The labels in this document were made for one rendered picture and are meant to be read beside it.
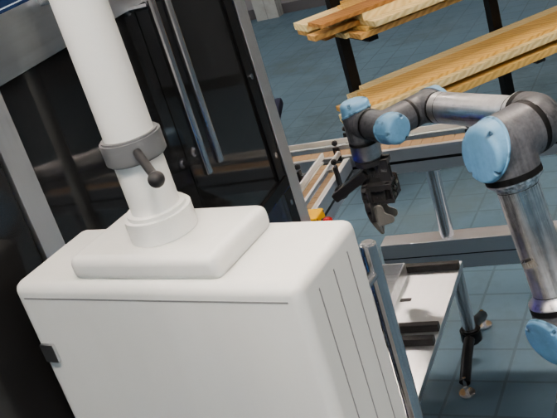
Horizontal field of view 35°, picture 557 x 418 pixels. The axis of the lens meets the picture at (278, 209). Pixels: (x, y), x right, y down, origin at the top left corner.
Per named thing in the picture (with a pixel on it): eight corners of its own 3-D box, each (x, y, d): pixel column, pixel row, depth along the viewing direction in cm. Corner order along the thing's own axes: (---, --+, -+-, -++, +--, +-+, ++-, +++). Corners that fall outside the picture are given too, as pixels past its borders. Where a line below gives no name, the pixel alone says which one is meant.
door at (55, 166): (120, 385, 165) (-8, 89, 142) (218, 257, 203) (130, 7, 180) (123, 385, 164) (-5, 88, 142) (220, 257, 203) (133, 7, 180)
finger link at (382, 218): (397, 237, 225) (389, 205, 221) (375, 239, 227) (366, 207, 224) (400, 231, 227) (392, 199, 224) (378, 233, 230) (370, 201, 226)
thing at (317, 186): (299, 282, 261) (284, 235, 255) (253, 285, 267) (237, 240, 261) (360, 180, 317) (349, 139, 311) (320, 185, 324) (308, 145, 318)
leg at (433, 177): (459, 349, 341) (415, 169, 311) (462, 336, 348) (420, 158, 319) (482, 348, 337) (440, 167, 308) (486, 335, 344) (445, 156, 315)
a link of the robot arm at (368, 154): (345, 150, 218) (354, 137, 224) (350, 167, 219) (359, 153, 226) (374, 146, 214) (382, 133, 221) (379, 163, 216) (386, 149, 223)
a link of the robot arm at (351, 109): (351, 109, 209) (331, 104, 217) (362, 151, 214) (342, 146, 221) (376, 96, 213) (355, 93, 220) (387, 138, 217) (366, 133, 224)
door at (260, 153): (219, 256, 203) (131, 7, 181) (281, 175, 239) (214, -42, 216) (221, 256, 203) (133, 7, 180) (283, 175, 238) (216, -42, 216)
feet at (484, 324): (455, 399, 327) (448, 368, 321) (476, 322, 368) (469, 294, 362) (477, 399, 323) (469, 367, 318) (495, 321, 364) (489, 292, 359)
